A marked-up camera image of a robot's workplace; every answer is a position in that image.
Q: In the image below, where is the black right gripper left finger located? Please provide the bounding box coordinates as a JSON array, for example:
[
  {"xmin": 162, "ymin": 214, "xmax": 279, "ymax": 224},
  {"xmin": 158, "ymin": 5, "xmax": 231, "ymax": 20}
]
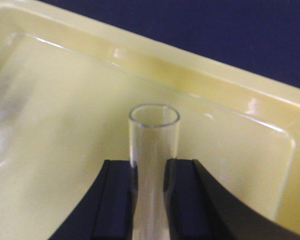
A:
[{"xmin": 50, "ymin": 160, "xmax": 133, "ymax": 240}]

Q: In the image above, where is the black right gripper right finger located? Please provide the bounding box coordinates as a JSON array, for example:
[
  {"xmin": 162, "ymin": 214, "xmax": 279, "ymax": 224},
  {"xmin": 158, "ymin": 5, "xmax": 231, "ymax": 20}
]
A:
[{"xmin": 163, "ymin": 158, "xmax": 300, "ymax": 240}]

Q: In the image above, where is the clear tall test tube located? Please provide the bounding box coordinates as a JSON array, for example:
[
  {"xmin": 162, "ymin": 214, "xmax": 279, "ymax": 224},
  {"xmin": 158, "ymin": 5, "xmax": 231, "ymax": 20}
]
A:
[{"xmin": 128, "ymin": 103, "xmax": 180, "ymax": 240}]

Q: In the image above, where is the yellow plastic tray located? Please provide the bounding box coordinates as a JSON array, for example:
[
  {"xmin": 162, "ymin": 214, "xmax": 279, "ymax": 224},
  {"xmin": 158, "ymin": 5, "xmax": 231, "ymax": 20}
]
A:
[{"xmin": 0, "ymin": 0, "xmax": 300, "ymax": 240}]

